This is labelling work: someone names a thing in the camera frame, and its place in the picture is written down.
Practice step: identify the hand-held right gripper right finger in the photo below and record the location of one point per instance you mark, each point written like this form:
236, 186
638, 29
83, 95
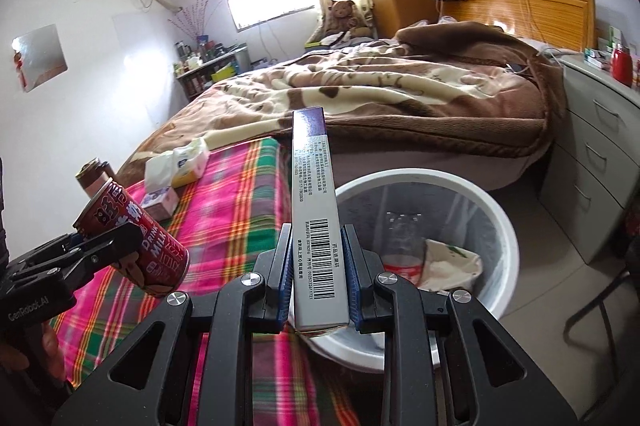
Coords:
352, 283

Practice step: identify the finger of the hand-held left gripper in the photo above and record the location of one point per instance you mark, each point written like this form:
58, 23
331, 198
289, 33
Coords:
100, 252
75, 240

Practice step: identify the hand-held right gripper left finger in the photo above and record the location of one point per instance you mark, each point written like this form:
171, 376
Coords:
285, 278

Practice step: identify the red drink can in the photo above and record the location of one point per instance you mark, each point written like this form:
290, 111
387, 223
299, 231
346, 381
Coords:
150, 251

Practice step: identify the purple and grey long box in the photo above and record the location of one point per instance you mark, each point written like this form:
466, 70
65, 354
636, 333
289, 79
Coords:
320, 231

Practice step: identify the white trash bin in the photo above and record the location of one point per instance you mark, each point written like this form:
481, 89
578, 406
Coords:
506, 256

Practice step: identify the person's left hand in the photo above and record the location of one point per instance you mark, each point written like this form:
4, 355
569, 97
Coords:
56, 356

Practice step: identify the clear bottle with red label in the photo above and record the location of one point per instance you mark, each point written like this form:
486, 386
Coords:
402, 251

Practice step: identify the brown cylindrical can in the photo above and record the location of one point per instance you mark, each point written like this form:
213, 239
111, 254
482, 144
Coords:
95, 176

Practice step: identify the small purple box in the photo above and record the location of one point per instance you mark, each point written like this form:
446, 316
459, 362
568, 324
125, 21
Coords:
160, 202

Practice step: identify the plaid bed sheet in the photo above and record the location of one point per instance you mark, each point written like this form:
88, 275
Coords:
225, 216

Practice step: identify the cream paper bag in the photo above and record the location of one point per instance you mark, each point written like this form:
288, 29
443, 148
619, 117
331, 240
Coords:
450, 268

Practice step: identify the white and yellow tissue pack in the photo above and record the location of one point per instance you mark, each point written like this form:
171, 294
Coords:
180, 163

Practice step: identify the clear plastic bin liner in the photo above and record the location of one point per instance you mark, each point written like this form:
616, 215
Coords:
475, 216

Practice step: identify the grey bed mattress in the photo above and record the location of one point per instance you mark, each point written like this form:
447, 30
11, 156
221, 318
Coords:
450, 165

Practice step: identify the brown patterned blanket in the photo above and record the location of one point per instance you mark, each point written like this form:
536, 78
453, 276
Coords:
360, 90

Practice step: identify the cluttered corner shelf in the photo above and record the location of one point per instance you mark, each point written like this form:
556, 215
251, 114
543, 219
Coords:
212, 68

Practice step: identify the black metal chair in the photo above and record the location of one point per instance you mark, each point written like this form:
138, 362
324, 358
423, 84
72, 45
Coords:
600, 311

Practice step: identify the decorative dry branches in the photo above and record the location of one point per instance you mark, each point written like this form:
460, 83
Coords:
195, 18

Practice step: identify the grey nightstand with drawers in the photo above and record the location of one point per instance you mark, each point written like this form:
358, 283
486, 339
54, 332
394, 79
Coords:
590, 165

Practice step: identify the brown teddy bear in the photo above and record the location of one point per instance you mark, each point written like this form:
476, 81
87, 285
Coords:
345, 18

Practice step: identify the window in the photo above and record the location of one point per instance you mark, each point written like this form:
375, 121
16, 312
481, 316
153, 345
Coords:
270, 3

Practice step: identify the wooden bed headboard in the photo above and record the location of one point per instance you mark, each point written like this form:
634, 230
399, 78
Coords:
530, 13

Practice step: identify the green and white boxes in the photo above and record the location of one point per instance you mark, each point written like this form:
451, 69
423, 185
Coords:
602, 48

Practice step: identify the red cup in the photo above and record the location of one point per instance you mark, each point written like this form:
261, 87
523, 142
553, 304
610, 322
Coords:
622, 65

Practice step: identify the shiny wall foil sheet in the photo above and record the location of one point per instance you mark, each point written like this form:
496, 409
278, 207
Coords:
40, 60

